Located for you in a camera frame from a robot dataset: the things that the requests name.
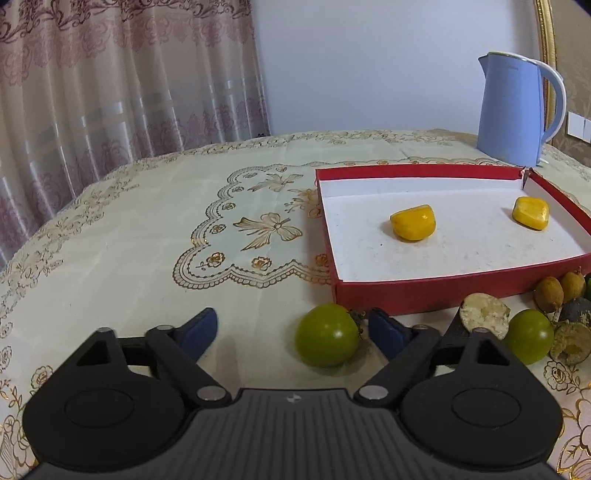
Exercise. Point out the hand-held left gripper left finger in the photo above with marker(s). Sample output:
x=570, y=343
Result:
x=201, y=331

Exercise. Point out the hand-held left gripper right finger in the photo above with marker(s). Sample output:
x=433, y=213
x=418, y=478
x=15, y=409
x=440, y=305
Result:
x=384, y=332

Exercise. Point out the green tomato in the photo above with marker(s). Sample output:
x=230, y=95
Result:
x=528, y=337
x=325, y=337

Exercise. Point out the dark sugarcane piece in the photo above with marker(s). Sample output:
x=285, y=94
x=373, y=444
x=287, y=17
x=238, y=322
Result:
x=485, y=314

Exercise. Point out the red shallow cardboard box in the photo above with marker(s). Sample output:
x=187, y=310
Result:
x=461, y=254

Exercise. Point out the yellow corn piece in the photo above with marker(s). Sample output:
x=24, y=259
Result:
x=413, y=224
x=531, y=213

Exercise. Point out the small brown oval fruit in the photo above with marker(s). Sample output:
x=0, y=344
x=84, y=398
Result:
x=572, y=284
x=549, y=294

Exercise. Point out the dark round cut piece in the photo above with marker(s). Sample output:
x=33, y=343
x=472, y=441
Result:
x=572, y=346

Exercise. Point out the dark round fruit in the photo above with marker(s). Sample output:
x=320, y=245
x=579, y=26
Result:
x=577, y=310

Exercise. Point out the blue electric kettle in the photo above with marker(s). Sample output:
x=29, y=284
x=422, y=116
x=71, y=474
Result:
x=508, y=110

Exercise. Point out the pink patterned curtain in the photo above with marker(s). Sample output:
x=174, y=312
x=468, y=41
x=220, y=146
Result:
x=115, y=92

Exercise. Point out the gold framed panel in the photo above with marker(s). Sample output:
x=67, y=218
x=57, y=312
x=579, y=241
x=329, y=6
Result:
x=545, y=27

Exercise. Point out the white wall switch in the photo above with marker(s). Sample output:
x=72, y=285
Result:
x=579, y=125

